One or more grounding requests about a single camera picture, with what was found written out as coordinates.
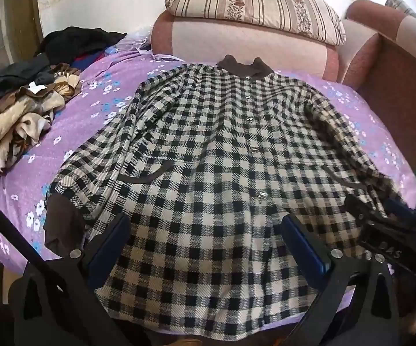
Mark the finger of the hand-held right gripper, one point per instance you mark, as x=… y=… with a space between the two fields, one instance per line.
x=402 y=209
x=364 y=211

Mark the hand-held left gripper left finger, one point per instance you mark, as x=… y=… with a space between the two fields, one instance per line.
x=110 y=248

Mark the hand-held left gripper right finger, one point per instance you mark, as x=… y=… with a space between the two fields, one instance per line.
x=301 y=245

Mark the black white checkered coat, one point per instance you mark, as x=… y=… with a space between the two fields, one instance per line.
x=211 y=151

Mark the purple floral bedsheet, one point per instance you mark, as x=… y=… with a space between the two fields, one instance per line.
x=85 y=122

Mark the brown beige patterned cloth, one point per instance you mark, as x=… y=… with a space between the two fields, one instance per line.
x=17 y=122

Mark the blue red garment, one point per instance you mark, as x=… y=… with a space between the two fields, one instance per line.
x=89 y=59

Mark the dark grey garment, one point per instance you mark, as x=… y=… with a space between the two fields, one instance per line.
x=9 y=75

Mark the black garment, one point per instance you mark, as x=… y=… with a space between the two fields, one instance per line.
x=81 y=41

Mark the striped floral pillow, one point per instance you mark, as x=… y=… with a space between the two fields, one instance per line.
x=251 y=3

